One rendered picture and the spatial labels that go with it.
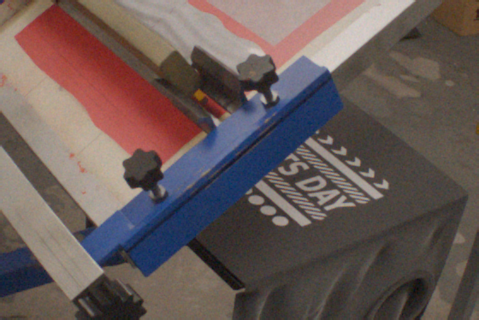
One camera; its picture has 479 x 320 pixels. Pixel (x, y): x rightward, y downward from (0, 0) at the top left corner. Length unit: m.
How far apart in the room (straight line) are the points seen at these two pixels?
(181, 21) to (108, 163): 0.23
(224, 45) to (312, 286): 0.40
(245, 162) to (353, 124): 0.69
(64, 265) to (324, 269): 0.53
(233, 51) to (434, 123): 2.65
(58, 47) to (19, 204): 0.35
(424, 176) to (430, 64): 2.65
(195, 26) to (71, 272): 0.42
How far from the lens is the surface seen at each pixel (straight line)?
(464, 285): 2.16
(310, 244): 1.53
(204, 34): 1.35
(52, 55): 1.47
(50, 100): 1.41
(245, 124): 1.18
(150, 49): 1.22
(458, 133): 3.91
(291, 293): 1.52
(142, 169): 1.11
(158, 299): 2.86
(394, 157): 1.77
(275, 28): 1.33
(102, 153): 1.30
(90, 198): 1.21
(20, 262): 1.49
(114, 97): 1.35
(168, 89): 1.21
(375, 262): 1.64
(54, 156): 1.28
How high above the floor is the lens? 1.85
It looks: 32 degrees down
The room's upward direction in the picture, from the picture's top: 9 degrees clockwise
